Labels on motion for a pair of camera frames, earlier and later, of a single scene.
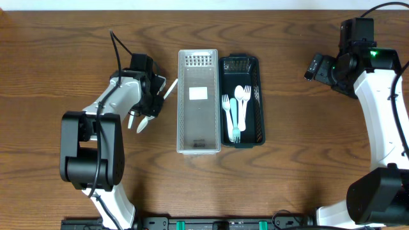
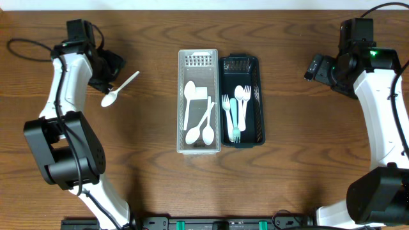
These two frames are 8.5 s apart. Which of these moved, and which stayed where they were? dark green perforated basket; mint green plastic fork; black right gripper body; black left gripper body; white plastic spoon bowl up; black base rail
Moved: white plastic spoon bowl up; black left gripper body
Stayed: dark green perforated basket; black right gripper body; mint green plastic fork; black base rail
